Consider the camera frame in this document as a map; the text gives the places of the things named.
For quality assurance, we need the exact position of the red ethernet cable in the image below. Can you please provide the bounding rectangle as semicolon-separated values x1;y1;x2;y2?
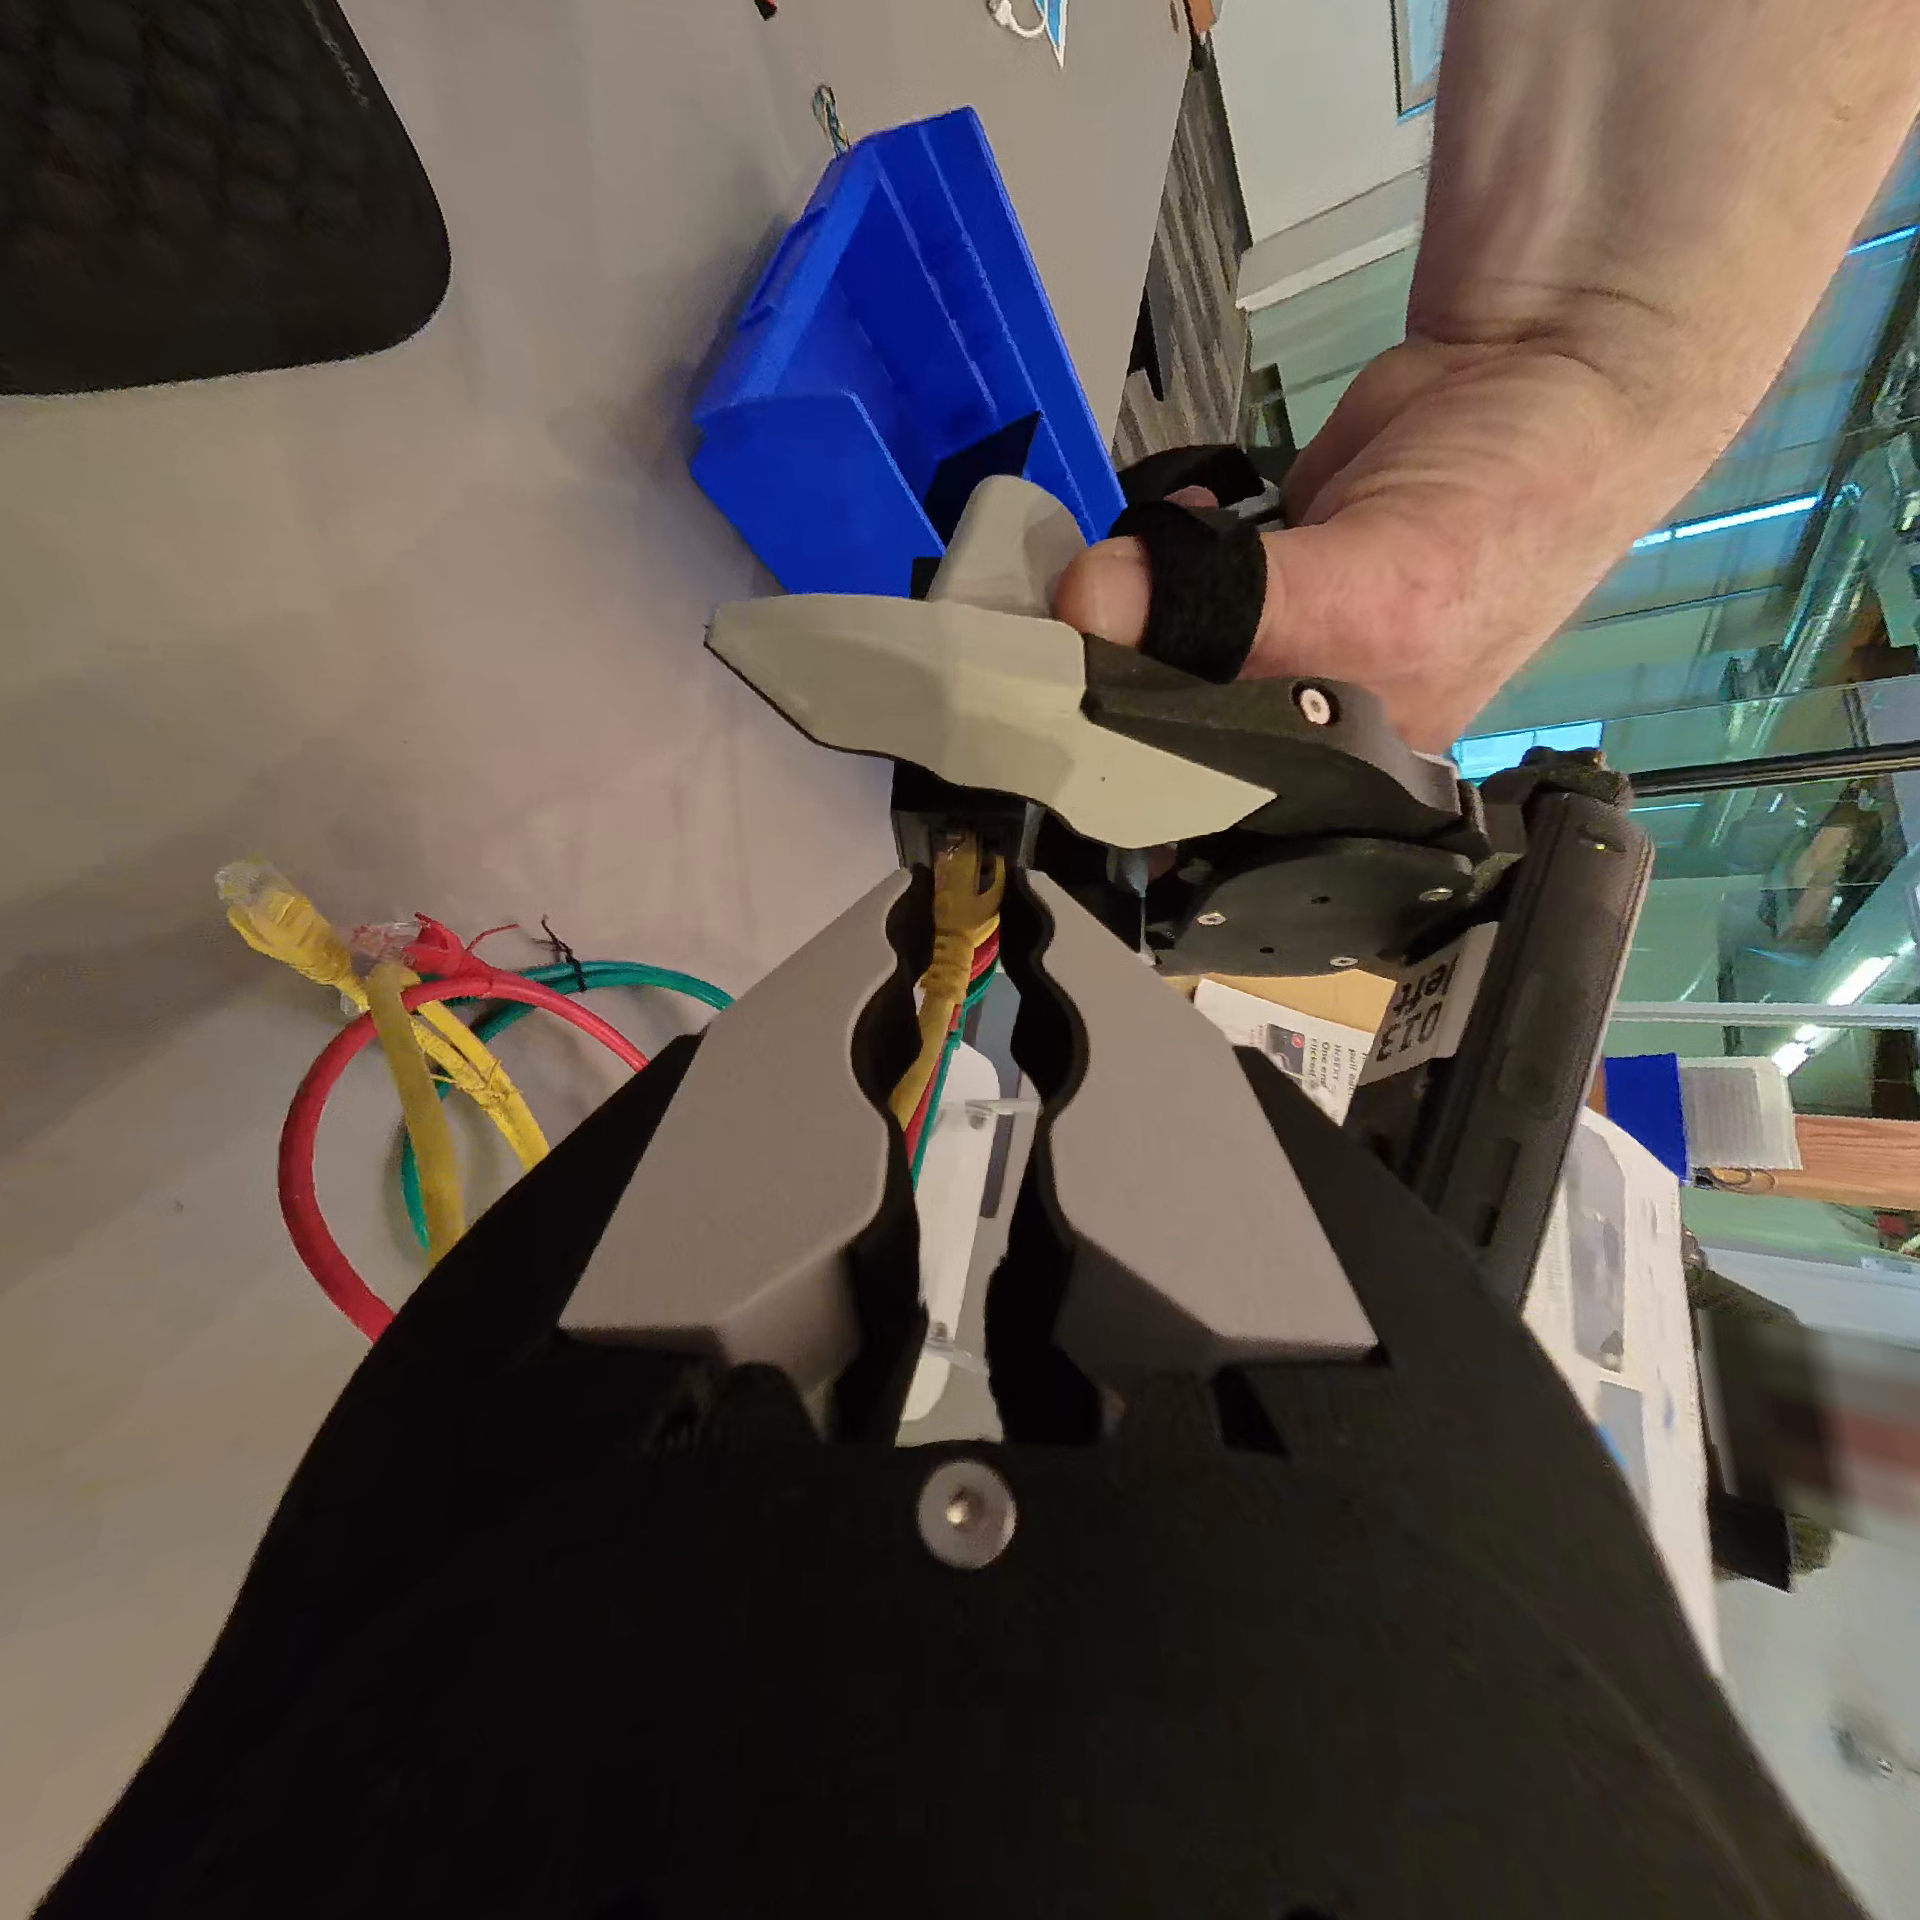
277;912;1003;1344

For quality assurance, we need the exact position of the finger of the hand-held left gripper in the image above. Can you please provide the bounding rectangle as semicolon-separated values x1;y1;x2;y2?
907;476;1093;620
703;592;1278;847

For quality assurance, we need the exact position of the yellow ethernet cable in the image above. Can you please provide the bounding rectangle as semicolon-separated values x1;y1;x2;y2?
217;832;1011;1268

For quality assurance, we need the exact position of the blue storage crate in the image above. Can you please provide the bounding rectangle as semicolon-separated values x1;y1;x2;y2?
1602;1055;1690;1179

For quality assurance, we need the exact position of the blue plastic bin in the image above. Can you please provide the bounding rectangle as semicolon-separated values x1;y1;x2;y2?
687;105;1127;599

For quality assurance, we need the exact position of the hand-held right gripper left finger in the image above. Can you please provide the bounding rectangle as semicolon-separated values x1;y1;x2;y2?
555;867;927;1444

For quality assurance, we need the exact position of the green ethernet cable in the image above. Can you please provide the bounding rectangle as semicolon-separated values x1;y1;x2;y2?
402;961;999;1256

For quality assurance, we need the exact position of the person's left hand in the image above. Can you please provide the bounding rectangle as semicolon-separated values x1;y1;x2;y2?
1050;337;1701;754

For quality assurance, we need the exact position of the instruction sheet on stand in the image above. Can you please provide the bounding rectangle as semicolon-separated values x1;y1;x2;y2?
1199;1006;1724;1673

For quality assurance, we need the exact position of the black bin divider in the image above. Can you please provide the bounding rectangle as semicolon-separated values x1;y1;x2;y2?
927;411;1045;548

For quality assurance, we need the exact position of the acrylic sign holder with paper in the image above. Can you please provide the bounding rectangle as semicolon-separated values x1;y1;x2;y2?
1190;969;1403;1038

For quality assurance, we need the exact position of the black network switch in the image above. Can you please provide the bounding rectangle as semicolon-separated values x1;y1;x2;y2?
892;766;1157;934

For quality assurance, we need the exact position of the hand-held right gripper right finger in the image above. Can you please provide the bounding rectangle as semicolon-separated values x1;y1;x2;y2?
983;865;1383;1450

